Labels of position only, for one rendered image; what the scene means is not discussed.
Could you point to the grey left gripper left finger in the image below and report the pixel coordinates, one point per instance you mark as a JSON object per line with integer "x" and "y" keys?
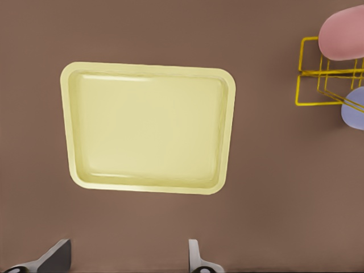
{"x": 52, "y": 258}

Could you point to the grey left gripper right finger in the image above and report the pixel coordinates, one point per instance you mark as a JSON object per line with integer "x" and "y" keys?
{"x": 197, "y": 260}

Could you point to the pale yellow rectangular tray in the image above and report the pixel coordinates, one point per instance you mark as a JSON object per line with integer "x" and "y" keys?
{"x": 148, "y": 128}

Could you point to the lavender plate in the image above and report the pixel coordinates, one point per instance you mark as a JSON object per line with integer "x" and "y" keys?
{"x": 354, "y": 113}

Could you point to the pink plate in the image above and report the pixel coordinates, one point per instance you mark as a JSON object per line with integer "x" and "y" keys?
{"x": 342, "y": 35}

